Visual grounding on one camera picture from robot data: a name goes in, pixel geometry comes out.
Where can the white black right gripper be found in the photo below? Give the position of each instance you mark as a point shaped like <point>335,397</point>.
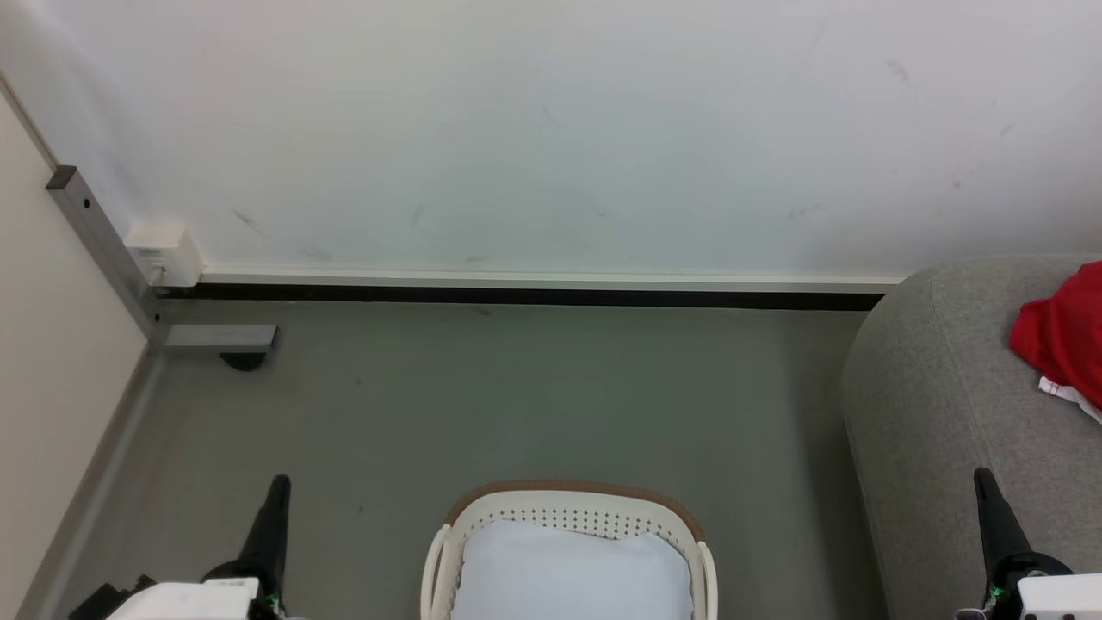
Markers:
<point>1055,598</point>

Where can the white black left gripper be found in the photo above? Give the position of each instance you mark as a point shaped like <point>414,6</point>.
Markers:
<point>194,598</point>

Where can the red and white jersey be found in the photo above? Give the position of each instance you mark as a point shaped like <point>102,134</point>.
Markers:
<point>1067,336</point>

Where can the grey fabric sofa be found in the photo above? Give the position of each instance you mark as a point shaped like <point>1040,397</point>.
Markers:
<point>947,413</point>

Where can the grey floor skirting strip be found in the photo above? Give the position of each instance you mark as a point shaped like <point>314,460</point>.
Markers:
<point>95,486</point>

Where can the white laundry basket brown rim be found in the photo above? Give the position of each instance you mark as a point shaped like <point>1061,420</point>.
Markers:
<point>572,508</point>

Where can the white pillow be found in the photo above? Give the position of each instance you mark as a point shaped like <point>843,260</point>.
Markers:
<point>572,573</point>

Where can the black baseboard strip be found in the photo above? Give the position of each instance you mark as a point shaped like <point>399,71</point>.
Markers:
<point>534,298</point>

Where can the black rubber frame foot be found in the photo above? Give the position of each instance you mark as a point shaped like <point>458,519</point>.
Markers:
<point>244,362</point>

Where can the white wall junction box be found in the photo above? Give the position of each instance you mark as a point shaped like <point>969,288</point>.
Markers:
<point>165,257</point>

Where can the grey metal frame post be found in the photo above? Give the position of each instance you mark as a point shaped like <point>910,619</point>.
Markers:
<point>108,241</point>

